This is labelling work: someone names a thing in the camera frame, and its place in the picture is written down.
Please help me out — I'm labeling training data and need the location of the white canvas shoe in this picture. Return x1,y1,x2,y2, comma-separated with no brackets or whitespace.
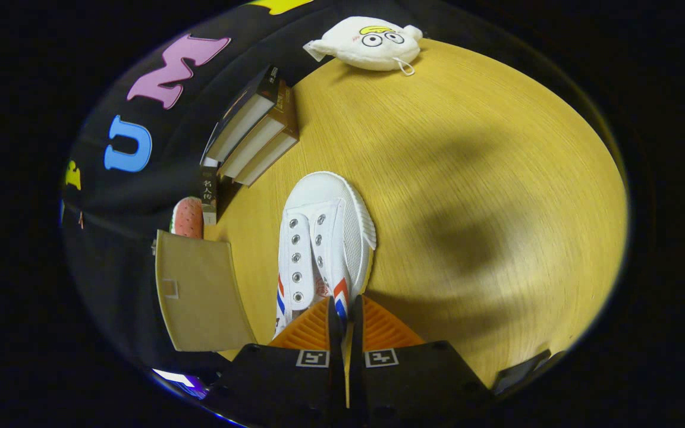
272,171,377,339

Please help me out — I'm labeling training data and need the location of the brown cover book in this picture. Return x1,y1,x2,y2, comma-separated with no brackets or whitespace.
232,119,300,188
218,80,296,179

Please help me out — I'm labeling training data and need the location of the black backdrop cloth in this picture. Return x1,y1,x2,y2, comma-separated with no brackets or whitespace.
60,0,438,381

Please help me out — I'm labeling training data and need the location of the watermelon slice plush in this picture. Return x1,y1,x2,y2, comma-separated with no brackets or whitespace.
169,197,205,240

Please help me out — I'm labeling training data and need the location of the white plush pouch with eyes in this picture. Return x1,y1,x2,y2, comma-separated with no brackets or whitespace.
303,16,424,77

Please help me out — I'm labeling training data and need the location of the beige fabric storage box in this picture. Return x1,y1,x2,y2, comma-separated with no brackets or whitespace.
152,229,258,353

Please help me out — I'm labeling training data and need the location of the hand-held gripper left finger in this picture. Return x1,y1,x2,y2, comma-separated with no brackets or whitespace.
203,296,346,428

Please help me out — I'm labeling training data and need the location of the computer monitor screen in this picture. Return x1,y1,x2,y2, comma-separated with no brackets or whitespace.
151,367,209,400

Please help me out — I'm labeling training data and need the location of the white portrait cover book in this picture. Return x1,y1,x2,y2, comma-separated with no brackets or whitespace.
199,165,219,225

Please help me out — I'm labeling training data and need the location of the black cover book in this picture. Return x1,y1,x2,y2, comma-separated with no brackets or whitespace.
200,64,281,167

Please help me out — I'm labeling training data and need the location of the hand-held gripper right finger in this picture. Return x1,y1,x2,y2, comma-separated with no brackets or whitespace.
348,295,495,428

